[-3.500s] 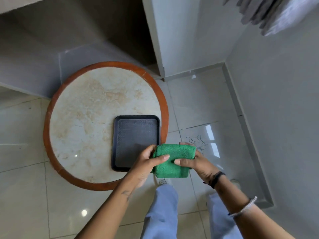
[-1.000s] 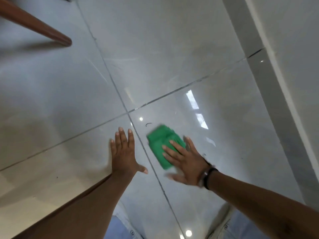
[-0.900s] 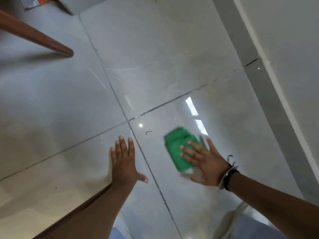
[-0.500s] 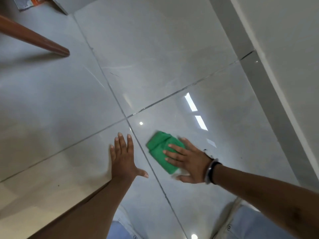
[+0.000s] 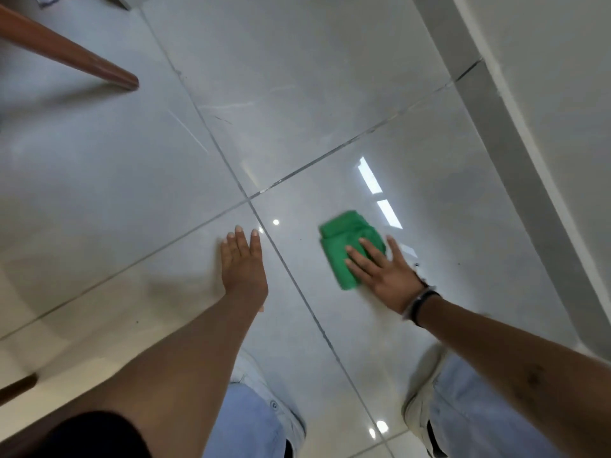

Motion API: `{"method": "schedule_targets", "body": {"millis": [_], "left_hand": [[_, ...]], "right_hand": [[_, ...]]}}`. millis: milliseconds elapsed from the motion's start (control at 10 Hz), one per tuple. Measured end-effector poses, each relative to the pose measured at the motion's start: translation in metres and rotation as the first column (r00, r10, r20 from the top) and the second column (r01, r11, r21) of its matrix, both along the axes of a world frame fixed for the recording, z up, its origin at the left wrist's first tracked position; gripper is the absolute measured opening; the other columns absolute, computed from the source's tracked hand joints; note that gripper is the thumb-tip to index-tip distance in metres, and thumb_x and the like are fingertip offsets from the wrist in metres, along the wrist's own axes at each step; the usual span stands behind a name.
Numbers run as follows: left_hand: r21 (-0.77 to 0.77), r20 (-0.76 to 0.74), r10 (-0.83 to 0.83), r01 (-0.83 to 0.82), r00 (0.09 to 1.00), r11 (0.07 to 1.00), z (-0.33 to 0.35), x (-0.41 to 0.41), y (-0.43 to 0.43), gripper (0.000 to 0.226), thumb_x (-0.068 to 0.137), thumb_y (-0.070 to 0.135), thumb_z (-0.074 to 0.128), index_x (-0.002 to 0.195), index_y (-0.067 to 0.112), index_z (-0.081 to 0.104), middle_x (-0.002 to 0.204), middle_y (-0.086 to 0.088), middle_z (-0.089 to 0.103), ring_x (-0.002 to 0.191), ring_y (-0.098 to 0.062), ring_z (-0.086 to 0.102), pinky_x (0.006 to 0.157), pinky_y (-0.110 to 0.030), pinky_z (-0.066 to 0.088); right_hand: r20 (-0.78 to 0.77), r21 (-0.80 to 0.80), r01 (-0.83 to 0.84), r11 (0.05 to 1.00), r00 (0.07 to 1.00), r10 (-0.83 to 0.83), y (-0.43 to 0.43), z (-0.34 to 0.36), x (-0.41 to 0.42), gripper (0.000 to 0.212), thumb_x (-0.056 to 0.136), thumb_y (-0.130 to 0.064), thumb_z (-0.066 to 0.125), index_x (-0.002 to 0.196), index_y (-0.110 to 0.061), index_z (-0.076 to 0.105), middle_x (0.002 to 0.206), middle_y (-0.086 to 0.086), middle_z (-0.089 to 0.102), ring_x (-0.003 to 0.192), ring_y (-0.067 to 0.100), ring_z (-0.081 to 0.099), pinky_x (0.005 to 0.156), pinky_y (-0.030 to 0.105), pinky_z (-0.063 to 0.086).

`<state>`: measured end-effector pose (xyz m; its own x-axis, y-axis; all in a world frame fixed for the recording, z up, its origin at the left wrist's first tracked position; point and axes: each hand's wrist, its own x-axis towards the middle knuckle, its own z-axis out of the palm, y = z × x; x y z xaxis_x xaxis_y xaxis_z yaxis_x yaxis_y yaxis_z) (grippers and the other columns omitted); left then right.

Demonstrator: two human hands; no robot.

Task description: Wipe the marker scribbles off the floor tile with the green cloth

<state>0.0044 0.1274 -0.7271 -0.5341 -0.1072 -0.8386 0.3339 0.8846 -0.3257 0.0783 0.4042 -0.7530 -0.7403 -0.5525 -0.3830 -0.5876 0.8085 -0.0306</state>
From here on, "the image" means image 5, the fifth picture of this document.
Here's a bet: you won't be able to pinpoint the person's left hand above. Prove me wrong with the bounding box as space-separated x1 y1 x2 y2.
220 225 269 312

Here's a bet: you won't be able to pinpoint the person's right hand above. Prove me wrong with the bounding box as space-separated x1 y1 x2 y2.
344 235 428 315

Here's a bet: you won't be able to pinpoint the green cleaning cloth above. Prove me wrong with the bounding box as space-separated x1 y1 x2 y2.
318 210 388 291

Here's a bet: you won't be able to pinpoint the person's left forearm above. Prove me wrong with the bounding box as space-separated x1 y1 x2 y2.
62 292 269 458

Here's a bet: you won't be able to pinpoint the person's right forearm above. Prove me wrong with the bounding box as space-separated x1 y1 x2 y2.
418 295 611 458

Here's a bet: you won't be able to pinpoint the black and white wristband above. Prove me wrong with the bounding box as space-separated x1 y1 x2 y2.
402 285 441 328

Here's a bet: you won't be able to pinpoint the white right shoe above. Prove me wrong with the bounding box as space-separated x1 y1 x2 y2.
403 347 450 458

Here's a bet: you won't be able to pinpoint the white shoe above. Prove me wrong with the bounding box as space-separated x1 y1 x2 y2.
403 347 450 458
230 348 306 458

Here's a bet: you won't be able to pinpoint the white left shoe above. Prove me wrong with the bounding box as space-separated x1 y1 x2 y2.
230 348 306 458

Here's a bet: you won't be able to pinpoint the light blue jeans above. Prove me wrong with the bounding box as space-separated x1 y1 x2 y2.
203 353 569 458

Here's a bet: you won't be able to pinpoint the black shirt sleeve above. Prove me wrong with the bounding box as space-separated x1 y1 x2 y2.
26 410 153 458

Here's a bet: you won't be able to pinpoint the brown wooden furniture leg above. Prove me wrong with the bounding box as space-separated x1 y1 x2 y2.
0 374 39 407
0 3 140 91

